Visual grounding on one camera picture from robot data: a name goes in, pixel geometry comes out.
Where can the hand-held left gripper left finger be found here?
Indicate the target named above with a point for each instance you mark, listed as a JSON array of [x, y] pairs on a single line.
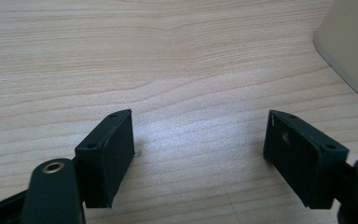
[[105, 161]]

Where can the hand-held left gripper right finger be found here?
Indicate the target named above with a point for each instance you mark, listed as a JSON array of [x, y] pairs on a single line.
[[304, 161]]

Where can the white plastic bin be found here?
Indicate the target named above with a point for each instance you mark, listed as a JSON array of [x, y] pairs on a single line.
[[351, 40]]

